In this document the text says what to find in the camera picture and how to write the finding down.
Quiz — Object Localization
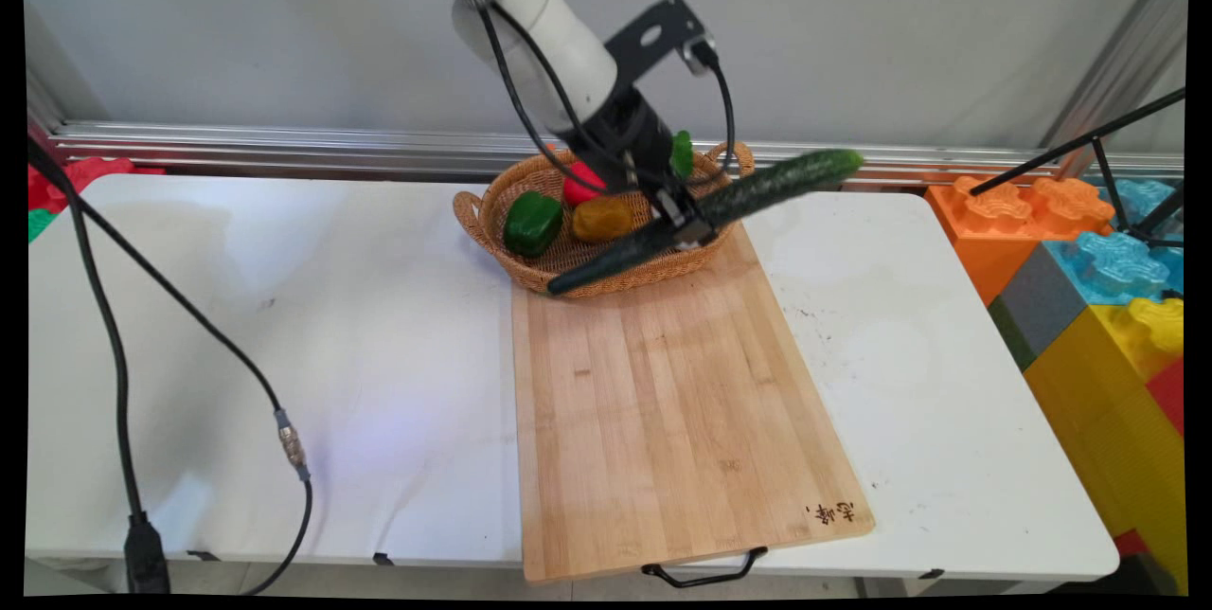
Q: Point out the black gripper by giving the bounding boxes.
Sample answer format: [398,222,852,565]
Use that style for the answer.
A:
[566,87,719,253]

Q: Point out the long dark green cucumber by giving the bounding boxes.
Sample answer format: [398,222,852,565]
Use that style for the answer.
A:
[546,149,865,297]

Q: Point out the red bell pepper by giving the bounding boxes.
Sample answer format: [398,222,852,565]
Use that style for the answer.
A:
[562,161,609,207]

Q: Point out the woven wicker basket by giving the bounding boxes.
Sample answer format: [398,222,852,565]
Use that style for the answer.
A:
[453,141,757,298]

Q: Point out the green bell pepper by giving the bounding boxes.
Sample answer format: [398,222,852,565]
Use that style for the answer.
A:
[502,190,565,259]

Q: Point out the wooden cutting board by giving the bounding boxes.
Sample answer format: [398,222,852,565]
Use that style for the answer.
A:
[511,222,877,585]

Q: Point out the orange giant toy brick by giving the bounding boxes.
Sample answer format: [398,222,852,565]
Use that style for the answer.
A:
[925,176,1116,308]

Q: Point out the grey giant toy brick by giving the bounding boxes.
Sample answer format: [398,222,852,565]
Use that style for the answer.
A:
[989,243,1090,372]

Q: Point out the black tripod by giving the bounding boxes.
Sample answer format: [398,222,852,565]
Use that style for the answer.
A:
[970,89,1186,251]

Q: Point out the blue giant toy brick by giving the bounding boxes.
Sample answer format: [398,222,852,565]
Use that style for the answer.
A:
[1042,179,1185,308]

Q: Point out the yellow giant toy brick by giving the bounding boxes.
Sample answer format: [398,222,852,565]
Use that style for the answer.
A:
[1025,297,1187,594]

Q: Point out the red giant toy brick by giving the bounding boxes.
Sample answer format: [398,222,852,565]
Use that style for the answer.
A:
[1145,359,1185,440]

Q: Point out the red foam block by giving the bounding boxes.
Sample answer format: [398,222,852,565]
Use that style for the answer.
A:
[27,157,164,214]

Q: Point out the black camera USB cable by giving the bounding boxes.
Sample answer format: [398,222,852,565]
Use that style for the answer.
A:
[694,40,739,187]

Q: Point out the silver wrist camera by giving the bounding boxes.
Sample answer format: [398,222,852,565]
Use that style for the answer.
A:
[684,35,721,78]

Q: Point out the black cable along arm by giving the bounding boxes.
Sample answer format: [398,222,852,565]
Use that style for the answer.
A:
[405,0,664,196]

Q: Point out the black metal board handle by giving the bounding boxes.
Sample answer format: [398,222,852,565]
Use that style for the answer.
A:
[643,547,770,589]

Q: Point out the aluminium rail along wall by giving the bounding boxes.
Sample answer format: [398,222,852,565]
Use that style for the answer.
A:
[45,120,1185,190]

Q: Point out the slanted aluminium frame post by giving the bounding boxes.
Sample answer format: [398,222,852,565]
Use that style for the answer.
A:
[1040,0,1190,181]

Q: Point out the thick black cable with connector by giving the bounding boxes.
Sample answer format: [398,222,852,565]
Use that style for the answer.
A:
[27,136,314,596]

